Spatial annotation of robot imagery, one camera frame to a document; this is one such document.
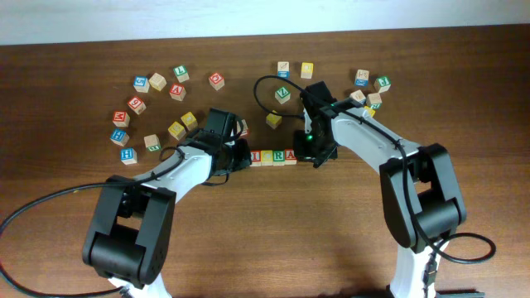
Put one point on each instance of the blue H block upper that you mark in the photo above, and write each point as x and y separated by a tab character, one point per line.
119	137

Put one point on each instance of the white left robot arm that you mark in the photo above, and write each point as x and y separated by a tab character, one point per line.
128	237

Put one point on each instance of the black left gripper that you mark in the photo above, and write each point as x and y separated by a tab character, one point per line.
242	144

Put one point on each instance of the green J letter block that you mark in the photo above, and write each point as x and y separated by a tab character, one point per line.
382	84

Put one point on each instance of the blue G letter block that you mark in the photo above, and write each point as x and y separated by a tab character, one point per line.
141	84

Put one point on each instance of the yellow top back block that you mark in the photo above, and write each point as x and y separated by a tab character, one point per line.
307	70

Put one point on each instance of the red 6 number block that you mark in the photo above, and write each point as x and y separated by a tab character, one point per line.
137	105

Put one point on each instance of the green L letter block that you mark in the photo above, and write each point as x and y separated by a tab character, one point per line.
181	73

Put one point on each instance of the red side wooden block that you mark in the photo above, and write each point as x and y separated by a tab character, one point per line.
245	130

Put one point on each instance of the green R letter block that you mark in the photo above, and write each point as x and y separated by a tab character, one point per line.
278	158

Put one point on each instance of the green E side block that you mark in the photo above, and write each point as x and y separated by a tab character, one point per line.
152	142

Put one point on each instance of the green Z letter block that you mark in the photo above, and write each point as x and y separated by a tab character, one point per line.
282	95

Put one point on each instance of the blue side top block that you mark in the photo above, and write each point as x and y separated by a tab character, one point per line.
283	69

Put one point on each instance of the yellow block cluster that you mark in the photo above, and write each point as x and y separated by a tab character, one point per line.
370	111
267	157

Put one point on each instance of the yellow block left middle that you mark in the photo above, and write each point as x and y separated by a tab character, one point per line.
189	121

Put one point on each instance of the yellow block left lower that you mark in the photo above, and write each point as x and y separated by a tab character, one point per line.
177	131

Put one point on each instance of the red I letter block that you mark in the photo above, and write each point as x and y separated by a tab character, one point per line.
256	158

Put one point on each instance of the yellow block near R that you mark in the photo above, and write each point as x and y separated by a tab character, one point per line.
273	120

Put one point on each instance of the red A letter block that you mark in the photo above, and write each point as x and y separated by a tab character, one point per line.
290	158

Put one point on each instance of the green R side block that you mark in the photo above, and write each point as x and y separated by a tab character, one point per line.
374	101

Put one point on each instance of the blue side wooden block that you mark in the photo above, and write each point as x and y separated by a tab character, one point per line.
358	96

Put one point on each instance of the red A block left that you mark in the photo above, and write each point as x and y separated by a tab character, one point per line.
177	92

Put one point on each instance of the red C letter block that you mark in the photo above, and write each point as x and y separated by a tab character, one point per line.
216	81

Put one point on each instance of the plain wooden block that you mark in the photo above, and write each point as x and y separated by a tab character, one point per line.
157	81

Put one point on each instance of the blue h block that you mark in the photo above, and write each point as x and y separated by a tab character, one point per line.
119	137
128	156

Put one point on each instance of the blue H block lower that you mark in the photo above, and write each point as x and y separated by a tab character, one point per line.
128	156

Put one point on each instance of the blue X wooden block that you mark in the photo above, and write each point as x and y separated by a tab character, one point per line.
361	78

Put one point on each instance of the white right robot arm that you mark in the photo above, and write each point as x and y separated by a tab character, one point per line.
422	202

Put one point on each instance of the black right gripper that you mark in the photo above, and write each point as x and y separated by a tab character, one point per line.
302	153

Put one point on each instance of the red M letter block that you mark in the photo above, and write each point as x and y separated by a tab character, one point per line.
121	119

